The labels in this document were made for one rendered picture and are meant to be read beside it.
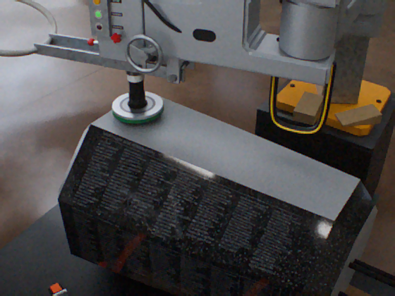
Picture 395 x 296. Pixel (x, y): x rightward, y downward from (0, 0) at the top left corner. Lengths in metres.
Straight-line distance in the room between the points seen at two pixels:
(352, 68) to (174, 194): 1.05
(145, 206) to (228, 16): 0.76
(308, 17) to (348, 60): 0.78
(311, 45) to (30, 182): 2.13
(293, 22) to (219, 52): 0.28
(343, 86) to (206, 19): 0.94
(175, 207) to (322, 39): 0.79
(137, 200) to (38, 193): 1.32
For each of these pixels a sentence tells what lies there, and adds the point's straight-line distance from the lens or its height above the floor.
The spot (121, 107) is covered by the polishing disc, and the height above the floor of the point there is 0.91.
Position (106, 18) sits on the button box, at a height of 1.33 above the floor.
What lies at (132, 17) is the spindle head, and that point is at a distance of 1.77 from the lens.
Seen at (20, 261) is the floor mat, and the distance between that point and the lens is 2.71.
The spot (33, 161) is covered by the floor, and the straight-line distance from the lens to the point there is 3.39.
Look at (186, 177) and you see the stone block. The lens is 1.81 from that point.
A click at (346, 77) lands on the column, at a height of 0.93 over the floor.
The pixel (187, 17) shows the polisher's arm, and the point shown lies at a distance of 1.69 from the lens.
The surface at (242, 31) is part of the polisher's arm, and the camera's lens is 1.64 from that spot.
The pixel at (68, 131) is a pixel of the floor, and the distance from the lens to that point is 3.62.
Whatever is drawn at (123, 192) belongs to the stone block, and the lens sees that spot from 1.92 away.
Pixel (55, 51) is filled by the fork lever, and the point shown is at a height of 1.13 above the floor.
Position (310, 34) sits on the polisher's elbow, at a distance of 1.60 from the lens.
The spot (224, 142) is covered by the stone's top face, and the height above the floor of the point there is 0.85.
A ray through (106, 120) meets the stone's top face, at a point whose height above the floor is 0.85.
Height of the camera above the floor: 1.96
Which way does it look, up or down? 36 degrees down
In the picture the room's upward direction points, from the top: straight up
